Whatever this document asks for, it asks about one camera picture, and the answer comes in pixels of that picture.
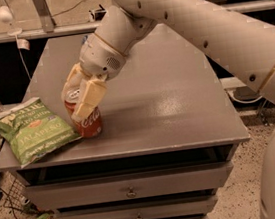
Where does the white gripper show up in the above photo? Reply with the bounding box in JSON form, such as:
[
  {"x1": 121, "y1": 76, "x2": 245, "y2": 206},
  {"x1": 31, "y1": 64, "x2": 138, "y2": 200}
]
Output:
[{"x1": 61, "y1": 33, "x2": 126, "y2": 122}]

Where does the green jalapeno chip bag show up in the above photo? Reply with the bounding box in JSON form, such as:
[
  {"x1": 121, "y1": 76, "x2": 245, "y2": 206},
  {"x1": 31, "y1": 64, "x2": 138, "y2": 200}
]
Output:
[{"x1": 0, "y1": 97, "x2": 81, "y2": 168}]

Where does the top drawer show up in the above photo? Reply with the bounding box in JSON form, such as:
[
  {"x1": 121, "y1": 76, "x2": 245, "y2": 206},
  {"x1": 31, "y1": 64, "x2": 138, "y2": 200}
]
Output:
[{"x1": 23, "y1": 162, "x2": 233, "y2": 210}]

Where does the red coke can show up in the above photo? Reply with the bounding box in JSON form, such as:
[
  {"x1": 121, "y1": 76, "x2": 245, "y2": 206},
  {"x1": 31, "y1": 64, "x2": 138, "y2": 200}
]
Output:
[{"x1": 64, "y1": 87, "x2": 103, "y2": 138}]

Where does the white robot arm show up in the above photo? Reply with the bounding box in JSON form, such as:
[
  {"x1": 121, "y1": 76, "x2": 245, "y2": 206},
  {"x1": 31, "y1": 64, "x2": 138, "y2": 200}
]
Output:
[{"x1": 65, "y1": 0, "x2": 275, "y2": 219}]

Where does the middle drawer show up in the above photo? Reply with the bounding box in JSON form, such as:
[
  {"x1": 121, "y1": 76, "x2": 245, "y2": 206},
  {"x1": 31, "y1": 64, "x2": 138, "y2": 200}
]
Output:
[{"x1": 56, "y1": 195, "x2": 218, "y2": 219}]

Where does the white desk lamp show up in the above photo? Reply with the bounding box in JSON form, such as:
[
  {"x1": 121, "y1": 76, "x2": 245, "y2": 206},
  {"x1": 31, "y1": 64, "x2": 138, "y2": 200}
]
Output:
[{"x1": 0, "y1": 6, "x2": 22, "y2": 37}]

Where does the grey drawer cabinet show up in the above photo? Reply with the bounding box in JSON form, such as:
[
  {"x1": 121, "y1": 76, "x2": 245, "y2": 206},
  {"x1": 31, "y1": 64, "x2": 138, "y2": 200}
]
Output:
[{"x1": 0, "y1": 25, "x2": 249, "y2": 215}]

